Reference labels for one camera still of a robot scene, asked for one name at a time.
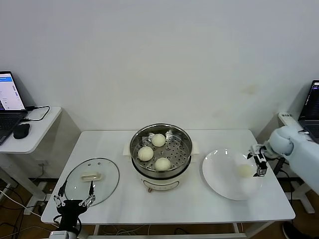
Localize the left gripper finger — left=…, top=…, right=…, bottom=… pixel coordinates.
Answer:
left=79, top=180, right=97, bottom=207
left=53, top=179, right=69, bottom=207

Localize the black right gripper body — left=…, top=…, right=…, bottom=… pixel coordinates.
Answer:
left=250, top=143, right=269, bottom=162

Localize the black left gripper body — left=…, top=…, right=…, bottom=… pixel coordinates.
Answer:
left=56, top=199, right=88, bottom=231

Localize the white steamed baozi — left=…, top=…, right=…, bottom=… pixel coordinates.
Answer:
left=236, top=164, right=253, bottom=178
left=155, top=157, right=172, bottom=172
left=138, top=146, right=155, bottom=162
left=151, top=133, right=166, bottom=147

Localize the glass lid cream handle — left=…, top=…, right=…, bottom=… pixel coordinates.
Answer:
left=63, top=157, right=120, bottom=207

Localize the perforated steel steamer basket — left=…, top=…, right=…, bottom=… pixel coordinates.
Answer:
left=129, top=122, right=193, bottom=180

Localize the white round plate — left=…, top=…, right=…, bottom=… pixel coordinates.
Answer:
left=202, top=148, right=263, bottom=201

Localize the black laptop dark screen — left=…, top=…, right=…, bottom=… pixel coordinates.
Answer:
left=298, top=80, right=319, bottom=145

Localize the cream electric cooking pot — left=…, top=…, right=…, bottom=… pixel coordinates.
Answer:
left=123, top=140, right=200, bottom=194

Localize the black computer mouse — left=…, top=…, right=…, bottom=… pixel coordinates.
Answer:
left=12, top=122, right=31, bottom=139

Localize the black laptop bright screen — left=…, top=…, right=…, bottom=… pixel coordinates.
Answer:
left=0, top=71, right=28, bottom=146

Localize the black laptop charger cable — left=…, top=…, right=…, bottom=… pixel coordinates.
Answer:
left=21, top=106, right=51, bottom=122

